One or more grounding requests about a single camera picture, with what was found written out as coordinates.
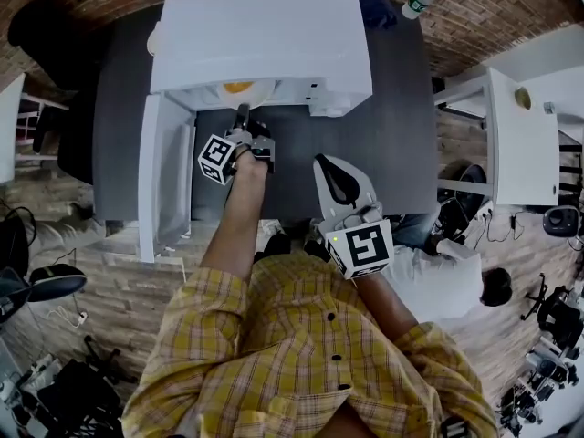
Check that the white power adapter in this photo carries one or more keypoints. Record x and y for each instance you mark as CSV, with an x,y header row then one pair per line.
x,y
81,318

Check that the black round device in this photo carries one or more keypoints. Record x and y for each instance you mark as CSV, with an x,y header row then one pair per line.
x,y
563,219

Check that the white microwave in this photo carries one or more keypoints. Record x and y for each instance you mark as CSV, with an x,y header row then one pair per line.
x,y
260,34

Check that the small yellowish cup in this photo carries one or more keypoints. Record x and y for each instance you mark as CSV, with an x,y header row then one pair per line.
x,y
523,97

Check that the person's left forearm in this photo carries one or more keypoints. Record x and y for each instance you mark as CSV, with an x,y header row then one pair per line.
x,y
237,226

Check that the white side table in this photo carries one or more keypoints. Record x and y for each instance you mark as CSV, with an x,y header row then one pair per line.
x,y
9,130

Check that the black office chair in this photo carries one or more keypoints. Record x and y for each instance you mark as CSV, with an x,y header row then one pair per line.
x,y
57,283

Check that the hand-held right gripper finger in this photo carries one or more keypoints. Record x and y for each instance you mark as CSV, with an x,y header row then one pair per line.
x,y
367,194
321,194

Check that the dark grey table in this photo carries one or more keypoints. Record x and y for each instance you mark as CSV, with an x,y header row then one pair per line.
x,y
388,153

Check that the black swivel chair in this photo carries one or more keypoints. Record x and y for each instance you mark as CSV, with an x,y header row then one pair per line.
x,y
465,190

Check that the white plate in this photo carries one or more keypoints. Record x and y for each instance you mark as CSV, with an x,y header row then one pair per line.
x,y
264,94

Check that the person's dark shoe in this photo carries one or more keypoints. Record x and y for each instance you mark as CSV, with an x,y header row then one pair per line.
x,y
317,250
278,244

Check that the small grey object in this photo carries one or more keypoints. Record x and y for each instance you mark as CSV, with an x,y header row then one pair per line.
x,y
549,107

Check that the person's right forearm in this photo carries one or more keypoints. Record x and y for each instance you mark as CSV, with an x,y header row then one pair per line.
x,y
383,304

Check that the white round dish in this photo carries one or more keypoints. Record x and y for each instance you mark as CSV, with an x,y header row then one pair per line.
x,y
153,39

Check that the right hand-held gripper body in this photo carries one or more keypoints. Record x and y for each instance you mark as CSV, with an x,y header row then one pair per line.
x,y
365,249

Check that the yellow plaid shirt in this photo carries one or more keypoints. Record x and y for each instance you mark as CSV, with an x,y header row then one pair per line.
x,y
296,358

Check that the blue cloth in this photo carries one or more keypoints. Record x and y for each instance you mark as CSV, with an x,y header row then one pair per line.
x,y
376,9

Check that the orange round bun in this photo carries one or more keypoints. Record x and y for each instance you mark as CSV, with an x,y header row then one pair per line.
x,y
237,87

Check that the grey machine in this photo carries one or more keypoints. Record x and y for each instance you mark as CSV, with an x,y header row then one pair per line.
x,y
538,381

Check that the black chair base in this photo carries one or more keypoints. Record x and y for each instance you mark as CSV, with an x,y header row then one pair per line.
x,y
559,313

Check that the black folded chair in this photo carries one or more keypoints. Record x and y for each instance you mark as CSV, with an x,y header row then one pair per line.
x,y
82,390

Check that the white desk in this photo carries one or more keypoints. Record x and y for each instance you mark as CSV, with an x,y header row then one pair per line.
x,y
556,62

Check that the black high-back chair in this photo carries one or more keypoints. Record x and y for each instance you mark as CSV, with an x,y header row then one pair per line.
x,y
64,62

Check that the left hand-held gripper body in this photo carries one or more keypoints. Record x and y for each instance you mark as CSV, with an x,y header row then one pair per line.
x,y
214,155

